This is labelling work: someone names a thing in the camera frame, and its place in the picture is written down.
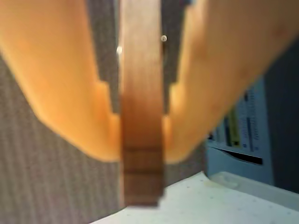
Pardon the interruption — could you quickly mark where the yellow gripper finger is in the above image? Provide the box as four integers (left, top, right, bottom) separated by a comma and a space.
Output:
0, 0, 121, 161
163, 0, 299, 163

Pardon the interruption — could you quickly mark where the wooden clothespin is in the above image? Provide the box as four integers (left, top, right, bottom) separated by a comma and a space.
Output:
116, 0, 168, 208

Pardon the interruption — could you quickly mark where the pale drawer storage unit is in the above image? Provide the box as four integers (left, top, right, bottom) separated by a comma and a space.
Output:
205, 78, 275, 187

